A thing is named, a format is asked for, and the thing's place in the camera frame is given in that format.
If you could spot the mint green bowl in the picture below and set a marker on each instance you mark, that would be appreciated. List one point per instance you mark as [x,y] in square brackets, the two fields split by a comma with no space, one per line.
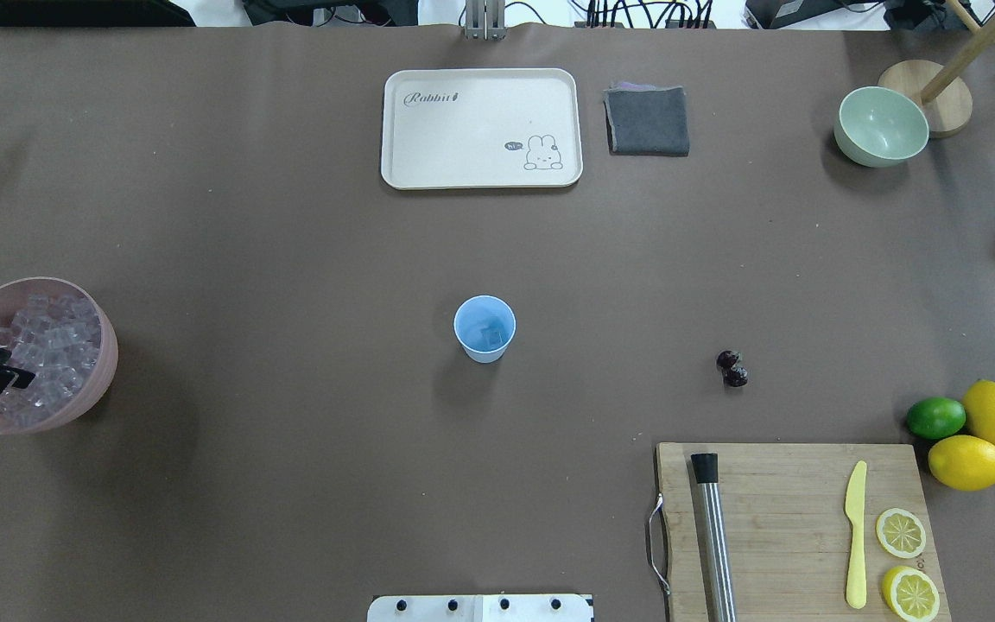
[880,127]

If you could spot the wooden cup tree stand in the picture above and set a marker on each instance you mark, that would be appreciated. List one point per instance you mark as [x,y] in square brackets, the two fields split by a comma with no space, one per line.
[941,94]

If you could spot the light blue plastic cup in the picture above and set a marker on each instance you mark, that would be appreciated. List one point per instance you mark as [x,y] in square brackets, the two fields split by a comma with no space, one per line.
[483,309]

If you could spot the yellow plastic knife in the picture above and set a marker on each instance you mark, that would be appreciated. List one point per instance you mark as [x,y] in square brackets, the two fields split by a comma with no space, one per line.
[856,565]

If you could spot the green lime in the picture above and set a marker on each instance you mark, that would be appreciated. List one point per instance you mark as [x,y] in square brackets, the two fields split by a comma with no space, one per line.
[935,418]

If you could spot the clear ice cube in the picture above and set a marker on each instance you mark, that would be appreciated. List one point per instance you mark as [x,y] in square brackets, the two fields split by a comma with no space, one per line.
[489,338]

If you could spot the cream rabbit tray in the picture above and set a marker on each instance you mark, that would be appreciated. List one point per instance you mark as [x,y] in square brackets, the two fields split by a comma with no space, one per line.
[465,128]

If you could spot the grey folded cloth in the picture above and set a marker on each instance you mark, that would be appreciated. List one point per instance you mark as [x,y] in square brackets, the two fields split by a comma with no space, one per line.
[643,119]

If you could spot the pink bowl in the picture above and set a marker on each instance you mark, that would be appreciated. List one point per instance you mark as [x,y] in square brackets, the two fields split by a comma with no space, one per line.
[13,296]

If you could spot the pile of ice cubes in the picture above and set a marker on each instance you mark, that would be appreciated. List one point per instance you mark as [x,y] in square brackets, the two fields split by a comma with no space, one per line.
[58,339]

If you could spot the wooden cutting board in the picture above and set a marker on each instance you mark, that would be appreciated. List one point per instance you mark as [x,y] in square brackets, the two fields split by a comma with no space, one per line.
[786,529]

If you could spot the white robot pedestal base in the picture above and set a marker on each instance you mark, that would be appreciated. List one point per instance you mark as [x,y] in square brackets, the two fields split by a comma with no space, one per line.
[483,607]

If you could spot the aluminium frame post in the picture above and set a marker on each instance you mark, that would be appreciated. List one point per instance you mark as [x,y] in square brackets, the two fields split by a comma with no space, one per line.
[484,20]

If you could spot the steel muddler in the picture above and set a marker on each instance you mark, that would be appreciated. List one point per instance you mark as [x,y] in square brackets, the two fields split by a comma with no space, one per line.
[716,548]

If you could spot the lemon slice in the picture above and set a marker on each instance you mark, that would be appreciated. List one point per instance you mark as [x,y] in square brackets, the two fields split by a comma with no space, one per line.
[901,533]
[911,594]

